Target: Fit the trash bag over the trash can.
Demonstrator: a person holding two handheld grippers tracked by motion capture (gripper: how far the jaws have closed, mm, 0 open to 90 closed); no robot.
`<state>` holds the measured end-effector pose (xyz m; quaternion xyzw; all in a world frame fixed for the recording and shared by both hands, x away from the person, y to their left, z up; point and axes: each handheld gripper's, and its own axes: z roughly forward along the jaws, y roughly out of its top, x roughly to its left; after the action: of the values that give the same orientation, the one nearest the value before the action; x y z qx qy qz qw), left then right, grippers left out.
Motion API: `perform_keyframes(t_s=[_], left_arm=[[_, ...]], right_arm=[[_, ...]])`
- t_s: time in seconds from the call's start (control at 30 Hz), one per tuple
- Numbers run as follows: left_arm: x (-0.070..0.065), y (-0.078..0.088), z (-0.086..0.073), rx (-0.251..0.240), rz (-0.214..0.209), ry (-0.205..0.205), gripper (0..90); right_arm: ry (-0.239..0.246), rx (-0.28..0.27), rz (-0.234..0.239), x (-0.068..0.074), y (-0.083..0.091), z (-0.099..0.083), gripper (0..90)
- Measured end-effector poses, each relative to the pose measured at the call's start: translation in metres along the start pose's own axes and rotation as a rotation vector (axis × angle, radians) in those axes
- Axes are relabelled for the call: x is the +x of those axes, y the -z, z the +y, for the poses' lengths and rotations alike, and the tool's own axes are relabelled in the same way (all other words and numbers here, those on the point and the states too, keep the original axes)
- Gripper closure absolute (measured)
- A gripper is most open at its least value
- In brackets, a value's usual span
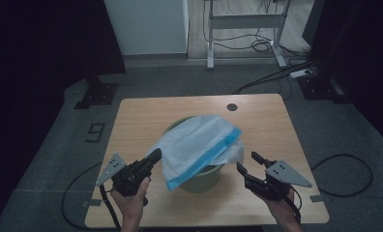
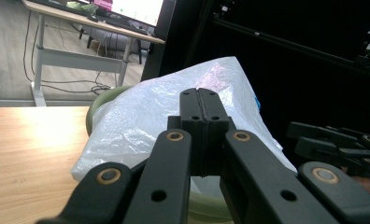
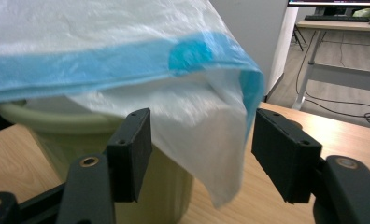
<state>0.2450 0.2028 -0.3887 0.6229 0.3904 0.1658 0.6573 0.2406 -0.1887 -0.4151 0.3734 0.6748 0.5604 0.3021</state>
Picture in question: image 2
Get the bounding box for black keyboard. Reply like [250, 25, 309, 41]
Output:
[103, 16, 150, 35]

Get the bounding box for white plastic bag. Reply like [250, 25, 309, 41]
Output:
[70, 55, 298, 200]

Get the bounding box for black metal frame bar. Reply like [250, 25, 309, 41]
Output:
[211, 17, 370, 77]

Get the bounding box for floor cables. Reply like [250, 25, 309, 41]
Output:
[22, 10, 113, 96]

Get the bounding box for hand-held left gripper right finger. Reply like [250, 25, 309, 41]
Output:
[197, 88, 237, 177]

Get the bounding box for computer monitor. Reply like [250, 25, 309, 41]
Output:
[109, 0, 178, 40]

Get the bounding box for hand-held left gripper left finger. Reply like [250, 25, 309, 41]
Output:
[167, 88, 206, 177]

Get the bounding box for wooden desk with white legs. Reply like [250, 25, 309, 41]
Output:
[21, 0, 166, 107]

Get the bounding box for green round bin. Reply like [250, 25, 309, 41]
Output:
[85, 85, 235, 224]

